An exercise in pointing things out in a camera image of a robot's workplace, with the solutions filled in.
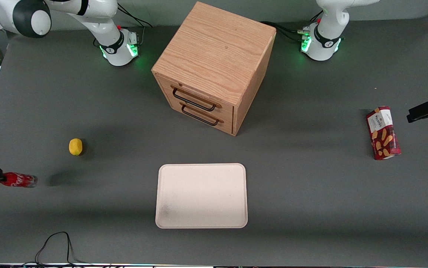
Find red coke bottle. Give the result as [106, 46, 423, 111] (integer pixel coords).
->
[0, 172, 38, 189]

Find beige plastic tray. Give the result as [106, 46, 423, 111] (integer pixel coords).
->
[155, 163, 248, 229]

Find red cookie box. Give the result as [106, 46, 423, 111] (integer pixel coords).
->
[366, 106, 402, 161]

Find yellow lemon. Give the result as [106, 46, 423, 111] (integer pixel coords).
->
[68, 138, 83, 156]

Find wooden drawer front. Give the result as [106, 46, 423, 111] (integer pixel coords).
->
[160, 76, 235, 122]
[170, 98, 234, 135]

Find wooden drawer cabinet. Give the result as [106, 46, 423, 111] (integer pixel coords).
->
[151, 1, 277, 137]

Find thin black table cable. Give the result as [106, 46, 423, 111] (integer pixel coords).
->
[22, 231, 88, 267]

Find black left arm base cables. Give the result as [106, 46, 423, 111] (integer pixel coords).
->
[260, 10, 324, 44]

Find black arm base cables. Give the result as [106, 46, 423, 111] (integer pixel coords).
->
[115, 6, 153, 47]
[260, 10, 324, 44]

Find black right arm base cables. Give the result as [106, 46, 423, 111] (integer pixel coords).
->
[115, 6, 153, 47]

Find black wire drawer handle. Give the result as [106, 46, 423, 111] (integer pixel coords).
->
[180, 101, 224, 126]
[170, 85, 222, 112]

